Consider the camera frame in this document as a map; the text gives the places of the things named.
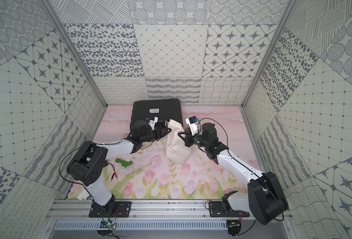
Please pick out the aluminium mounting rail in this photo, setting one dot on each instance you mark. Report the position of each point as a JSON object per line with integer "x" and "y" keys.
{"x": 140, "y": 210}

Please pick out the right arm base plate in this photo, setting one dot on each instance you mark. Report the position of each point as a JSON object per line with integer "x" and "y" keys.
{"x": 218, "y": 209}

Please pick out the white plastic fitting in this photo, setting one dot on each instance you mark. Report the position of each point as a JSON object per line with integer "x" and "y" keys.
{"x": 84, "y": 196}

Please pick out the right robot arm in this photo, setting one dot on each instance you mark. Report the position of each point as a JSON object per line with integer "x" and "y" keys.
{"x": 265, "y": 199}

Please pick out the beige cloth soil bag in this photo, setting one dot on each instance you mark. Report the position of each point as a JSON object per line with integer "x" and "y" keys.
{"x": 176, "y": 150}

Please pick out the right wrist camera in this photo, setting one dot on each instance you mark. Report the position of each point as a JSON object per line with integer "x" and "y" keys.
{"x": 194, "y": 125}

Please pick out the black plastic tool case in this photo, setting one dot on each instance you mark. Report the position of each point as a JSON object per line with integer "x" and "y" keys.
{"x": 164, "y": 109}

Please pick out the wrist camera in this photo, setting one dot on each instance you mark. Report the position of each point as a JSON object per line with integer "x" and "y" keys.
{"x": 194, "y": 125}
{"x": 152, "y": 122}

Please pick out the red and black clip leads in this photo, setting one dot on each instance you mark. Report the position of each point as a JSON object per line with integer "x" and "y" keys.
{"x": 114, "y": 174}

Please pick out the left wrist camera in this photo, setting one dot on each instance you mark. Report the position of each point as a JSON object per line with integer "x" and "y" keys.
{"x": 152, "y": 122}

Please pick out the right black controller box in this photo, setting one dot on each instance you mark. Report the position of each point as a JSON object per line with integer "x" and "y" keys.
{"x": 233, "y": 227}

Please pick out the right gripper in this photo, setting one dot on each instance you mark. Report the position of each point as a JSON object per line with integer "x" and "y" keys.
{"x": 187, "y": 139}

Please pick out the green circuit board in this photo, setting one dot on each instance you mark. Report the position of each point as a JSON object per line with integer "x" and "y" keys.
{"x": 108, "y": 225}

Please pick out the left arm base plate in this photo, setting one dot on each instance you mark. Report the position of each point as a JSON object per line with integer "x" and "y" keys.
{"x": 119, "y": 209}

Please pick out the green plastic nozzle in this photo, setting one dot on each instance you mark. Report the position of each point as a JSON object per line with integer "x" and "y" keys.
{"x": 123, "y": 163}

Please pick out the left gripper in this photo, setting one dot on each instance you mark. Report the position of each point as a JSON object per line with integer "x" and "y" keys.
{"x": 158, "y": 133}

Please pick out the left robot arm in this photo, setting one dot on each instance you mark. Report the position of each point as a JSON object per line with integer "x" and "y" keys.
{"x": 87, "y": 164}

